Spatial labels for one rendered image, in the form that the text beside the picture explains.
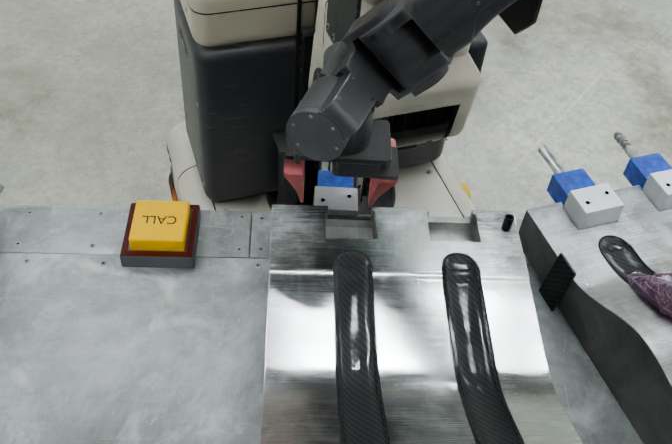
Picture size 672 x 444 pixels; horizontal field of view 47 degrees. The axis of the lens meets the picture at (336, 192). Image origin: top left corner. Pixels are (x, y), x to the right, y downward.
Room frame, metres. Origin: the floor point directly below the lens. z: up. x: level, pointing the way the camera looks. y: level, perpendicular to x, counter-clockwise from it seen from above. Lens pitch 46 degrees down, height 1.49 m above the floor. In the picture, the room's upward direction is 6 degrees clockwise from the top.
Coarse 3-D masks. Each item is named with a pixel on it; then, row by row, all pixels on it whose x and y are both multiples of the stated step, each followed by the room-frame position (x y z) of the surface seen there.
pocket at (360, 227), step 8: (328, 216) 0.55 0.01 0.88; (336, 216) 0.55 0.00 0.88; (344, 216) 0.56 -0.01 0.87; (352, 216) 0.56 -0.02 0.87; (360, 216) 0.56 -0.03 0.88; (368, 216) 0.56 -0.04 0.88; (328, 224) 0.55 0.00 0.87; (336, 224) 0.55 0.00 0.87; (344, 224) 0.55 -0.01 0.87; (352, 224) 0.55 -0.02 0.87; (360, 224) 0.55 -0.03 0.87; (368, 224) 0.55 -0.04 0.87; (328, 232) 0.54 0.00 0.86; (336, 232) 0.54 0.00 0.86; (344, 232) 0.54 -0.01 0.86; (352, 232) 0.54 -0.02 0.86; (360, 232) 0.55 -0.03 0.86; (368, 232) 0.55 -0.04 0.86; (376, 232) 0.53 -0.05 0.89
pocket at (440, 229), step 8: (472, 216) 0.56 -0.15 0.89; (432, 224) 0.56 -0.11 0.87; (440, 224) 0.56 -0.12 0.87; (448, 224) 0.56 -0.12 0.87; (456, 224) 0.56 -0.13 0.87; (464, 224) 0.56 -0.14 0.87; (472, 224) 0.56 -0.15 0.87; (432, 232) 0.56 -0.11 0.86; (440, 232) 0.56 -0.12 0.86; (448, 232) 0.56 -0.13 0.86; (456, 232) 0.56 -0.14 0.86; (464, 232) 0.56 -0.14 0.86; (472, 232) 0.56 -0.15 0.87; (432, 240) 0.54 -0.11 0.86; (440, 240) 0.55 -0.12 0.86; (448, 240) 0.55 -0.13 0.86; (456, 240) 0.55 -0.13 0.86; (464, 240) 0.55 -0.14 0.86; (472, 240) 0.55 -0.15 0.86; (480, 240) 0.53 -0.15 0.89
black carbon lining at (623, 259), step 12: (600, 240) 0.58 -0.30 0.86; (612, 240) 0.58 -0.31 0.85; (624, 240) 0.58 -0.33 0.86; (600, 252) 0.56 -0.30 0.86; (612, 252) 0.56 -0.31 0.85; (624, 252) 0.57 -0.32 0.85; (636, 252) 0.56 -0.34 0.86; (612, 264) 0.55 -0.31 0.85; (624, 264) 0.55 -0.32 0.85; (636, 264) 0.55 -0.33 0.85; (624, 276) 0.53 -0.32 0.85
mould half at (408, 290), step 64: (320, 256) 0.49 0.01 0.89; (384, 256) 0.49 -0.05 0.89; (512, 256) 0.51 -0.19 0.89; (320, 320) 0.41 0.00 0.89; (384, 320) 0.42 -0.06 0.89; (512, 320) 0.43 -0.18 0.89; (320, 384) 0.35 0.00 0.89; (384, 384) 0.35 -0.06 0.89; (448, 384) 0.36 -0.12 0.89; (512, 384) 0.37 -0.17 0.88
